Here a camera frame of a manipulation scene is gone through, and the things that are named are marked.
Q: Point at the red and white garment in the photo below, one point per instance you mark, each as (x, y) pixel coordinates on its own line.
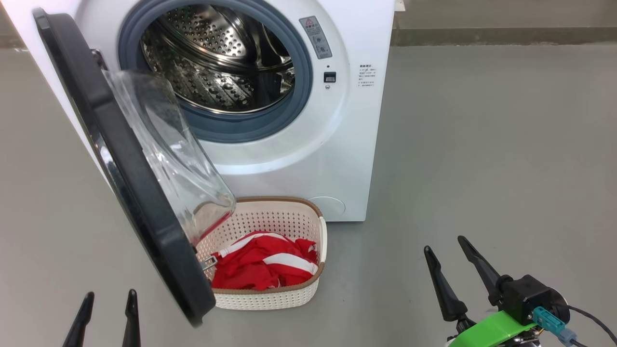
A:
(289, 262)

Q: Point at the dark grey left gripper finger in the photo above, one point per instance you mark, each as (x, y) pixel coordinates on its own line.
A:
(131, 323)
(79, 325)

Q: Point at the dark grey glass washer door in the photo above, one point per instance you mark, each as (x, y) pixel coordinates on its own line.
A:
(130, 183)

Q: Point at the grey warning sticker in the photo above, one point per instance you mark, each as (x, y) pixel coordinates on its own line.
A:
(315, 37)

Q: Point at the cream perforated laundry basket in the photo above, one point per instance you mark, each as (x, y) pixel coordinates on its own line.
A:
(270, 217)

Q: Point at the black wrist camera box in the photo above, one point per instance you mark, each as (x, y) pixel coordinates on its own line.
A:
(525, 294)

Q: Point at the white front-loading washing machine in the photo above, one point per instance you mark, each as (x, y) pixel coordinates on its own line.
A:
(337, 130)

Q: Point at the black door latch socket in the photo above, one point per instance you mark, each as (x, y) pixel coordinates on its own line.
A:
(329, 77)

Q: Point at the red mesh garment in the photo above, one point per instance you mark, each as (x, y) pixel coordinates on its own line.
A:
(241, 275)

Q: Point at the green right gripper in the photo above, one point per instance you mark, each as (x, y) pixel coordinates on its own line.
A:
(491, 330)

